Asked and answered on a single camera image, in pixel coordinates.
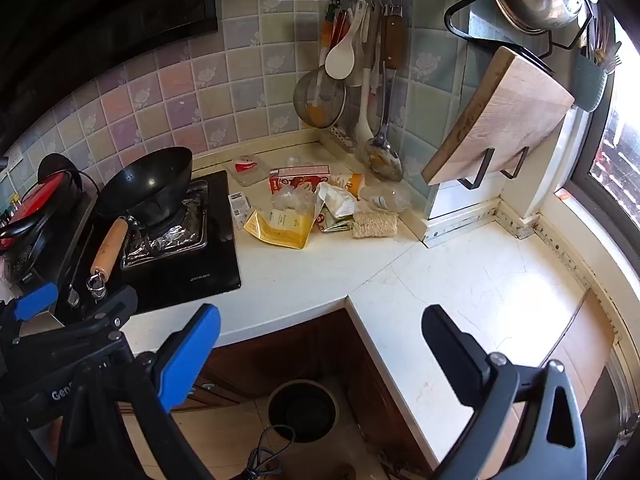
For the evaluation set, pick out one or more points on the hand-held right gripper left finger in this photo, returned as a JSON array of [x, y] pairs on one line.
[[192, 355]]

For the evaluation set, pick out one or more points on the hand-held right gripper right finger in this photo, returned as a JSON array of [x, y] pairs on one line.
[[455, 355]]

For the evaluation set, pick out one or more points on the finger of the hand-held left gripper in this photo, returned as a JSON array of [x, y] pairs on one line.
[[35, 301], [112, 310]]

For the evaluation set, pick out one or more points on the black trash bin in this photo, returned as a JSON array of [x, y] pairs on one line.
[[300, 410]]

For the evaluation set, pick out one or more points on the yellow plastic bag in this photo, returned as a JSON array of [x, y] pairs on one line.
[[277, 230]]

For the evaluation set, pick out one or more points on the dry noodle block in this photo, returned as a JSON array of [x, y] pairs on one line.
[[375, 225]]

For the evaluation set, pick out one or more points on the small white card box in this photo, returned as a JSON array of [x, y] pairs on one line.
[[240, 206]]

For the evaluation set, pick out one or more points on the clear plastic bottle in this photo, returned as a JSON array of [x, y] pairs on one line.
[[385, 199]]

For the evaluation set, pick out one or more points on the clear plastic bag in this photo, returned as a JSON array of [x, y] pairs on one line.
[[295, 202]]

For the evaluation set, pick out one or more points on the white and green tissue packet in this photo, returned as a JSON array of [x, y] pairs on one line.
[[335, 202]]

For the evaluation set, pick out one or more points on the clear plastic container red label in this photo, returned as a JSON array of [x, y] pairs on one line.
[[246, 166]]

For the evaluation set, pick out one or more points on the orange and white paper cup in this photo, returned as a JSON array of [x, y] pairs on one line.
[[352, 182]]

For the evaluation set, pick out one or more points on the red milk carton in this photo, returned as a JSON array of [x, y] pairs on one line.
[[295, 182]]

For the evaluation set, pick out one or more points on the aluminium foil burner liner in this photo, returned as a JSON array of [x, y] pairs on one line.
[[165, 245]]

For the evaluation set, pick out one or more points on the wooden kitchen cabinet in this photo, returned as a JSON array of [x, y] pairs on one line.
[[280, 350]]

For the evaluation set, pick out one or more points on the black glass gas stove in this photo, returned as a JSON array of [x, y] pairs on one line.
[[220, 260]]

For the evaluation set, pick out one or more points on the red and black cooker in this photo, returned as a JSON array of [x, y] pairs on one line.
[[35, 200]]

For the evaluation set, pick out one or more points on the steel sink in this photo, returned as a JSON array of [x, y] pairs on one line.
[[607, 425]]

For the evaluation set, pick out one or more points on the perforated metal holder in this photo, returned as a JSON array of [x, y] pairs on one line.
[[342, 140]]

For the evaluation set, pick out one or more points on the wooden cutting board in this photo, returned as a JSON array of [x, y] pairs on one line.
[[500, 110]]

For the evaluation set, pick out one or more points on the window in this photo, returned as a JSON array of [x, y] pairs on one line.
[[615, 160]]

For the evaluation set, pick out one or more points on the metal mesh strainer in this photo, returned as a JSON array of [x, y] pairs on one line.
[[317, 95]]

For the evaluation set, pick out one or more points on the black range hood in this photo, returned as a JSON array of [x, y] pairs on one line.
[[75, 10]]

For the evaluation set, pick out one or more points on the green utensil holder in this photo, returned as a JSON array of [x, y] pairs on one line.
[[592, 85]]

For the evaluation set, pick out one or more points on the white rice spoon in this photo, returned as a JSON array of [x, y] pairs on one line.
[[340, 60]]

